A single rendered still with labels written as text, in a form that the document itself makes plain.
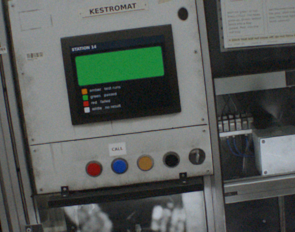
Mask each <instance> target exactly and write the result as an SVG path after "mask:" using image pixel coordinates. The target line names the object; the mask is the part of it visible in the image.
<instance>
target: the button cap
mask: <svg viewBox="0 0 295 232"><path fill-rule="evenodd" d="M113 169H114V171H115V172H117V173H121V172H123V171H125V170H126V164H125V163H124V162H123V161H121V160H117V161H115V162H114V164H113Z"/></svg>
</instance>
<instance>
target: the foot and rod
mask: <svg viewBox="0 0 295 232"><path fill-rule="evenodd" d="M277 203H278V215H279V232H286V221H285V202H284V195H282V196H277Z"/></svg>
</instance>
